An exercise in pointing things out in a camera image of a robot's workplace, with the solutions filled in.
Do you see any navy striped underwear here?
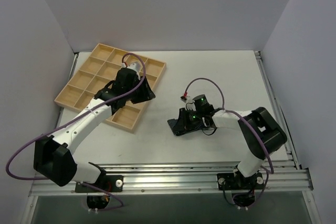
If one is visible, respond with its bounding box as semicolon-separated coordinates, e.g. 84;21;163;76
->
167;119;205;136

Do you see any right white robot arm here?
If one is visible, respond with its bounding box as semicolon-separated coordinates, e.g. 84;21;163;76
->
167;94;287;189

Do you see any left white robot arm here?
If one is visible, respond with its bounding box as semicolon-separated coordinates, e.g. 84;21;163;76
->
33;62;155;192

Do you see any wooden compartment tray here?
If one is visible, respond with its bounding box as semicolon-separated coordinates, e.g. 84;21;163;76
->
54;43;167;134

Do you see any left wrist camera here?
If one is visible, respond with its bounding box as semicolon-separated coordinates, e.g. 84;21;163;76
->
122;61;142;73

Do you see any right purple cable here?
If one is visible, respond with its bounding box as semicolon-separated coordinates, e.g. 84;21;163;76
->
183;78;274;209

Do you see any purple cable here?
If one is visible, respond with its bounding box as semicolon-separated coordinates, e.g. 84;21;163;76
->
5;53;147;211
183;78;274;209

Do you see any aluminium frame rail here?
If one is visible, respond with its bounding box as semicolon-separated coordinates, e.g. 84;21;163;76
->
29;169;313;196

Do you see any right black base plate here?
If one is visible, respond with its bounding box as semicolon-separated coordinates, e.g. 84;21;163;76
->
216;172;264;191

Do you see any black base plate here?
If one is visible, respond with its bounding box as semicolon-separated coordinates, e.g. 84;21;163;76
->
75;175;124;193
216;172;264;191

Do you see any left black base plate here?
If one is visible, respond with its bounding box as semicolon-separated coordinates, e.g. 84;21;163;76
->
75;175;124;193

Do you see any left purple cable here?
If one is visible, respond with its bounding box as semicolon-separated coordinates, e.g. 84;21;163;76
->
5;53;147;211

